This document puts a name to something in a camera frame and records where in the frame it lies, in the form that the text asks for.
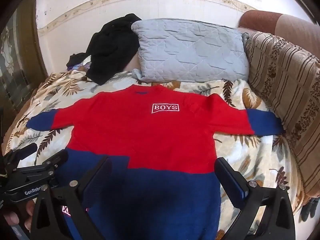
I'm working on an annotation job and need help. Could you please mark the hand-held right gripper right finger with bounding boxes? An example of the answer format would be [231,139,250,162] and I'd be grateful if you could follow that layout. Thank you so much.
[215,157,296,240]

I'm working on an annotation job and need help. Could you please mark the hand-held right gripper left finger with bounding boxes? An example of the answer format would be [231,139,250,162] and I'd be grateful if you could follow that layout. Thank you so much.
[30,156,113,240]

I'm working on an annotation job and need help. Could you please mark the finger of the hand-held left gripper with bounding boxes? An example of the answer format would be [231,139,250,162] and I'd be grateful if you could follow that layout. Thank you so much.
[11,150,68,178]
[2,143,38,170]

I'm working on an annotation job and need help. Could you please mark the red and blue sweater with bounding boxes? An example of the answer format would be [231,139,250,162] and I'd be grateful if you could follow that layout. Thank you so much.
[26,84,285,240]

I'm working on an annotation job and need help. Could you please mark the person's left hand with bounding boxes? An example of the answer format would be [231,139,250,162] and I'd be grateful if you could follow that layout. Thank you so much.
[3,199,36,233]

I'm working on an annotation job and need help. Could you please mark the leaf print blanket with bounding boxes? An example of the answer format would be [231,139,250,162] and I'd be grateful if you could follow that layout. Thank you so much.
[2,69,308,240]

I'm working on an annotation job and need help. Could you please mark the patterned glass door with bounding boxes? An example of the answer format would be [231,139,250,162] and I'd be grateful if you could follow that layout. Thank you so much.
[0,0,48,140]

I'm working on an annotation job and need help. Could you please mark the purple printed cloth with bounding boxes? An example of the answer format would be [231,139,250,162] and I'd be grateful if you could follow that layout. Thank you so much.
[67,64,91,72]

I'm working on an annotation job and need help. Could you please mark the small dark cloth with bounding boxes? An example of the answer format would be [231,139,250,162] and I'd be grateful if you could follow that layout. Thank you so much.
[66,52,87,68]

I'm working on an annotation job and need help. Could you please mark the striped brown cushion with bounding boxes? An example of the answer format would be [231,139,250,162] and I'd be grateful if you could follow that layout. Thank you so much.
[244,31,320,200]

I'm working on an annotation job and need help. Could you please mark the black garment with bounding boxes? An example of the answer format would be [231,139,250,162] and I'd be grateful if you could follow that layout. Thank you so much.
[86,14,142,85]

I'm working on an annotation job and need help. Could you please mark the grey quilted pillow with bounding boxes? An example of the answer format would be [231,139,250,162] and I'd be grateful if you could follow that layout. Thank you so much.
[130,19,250,83]

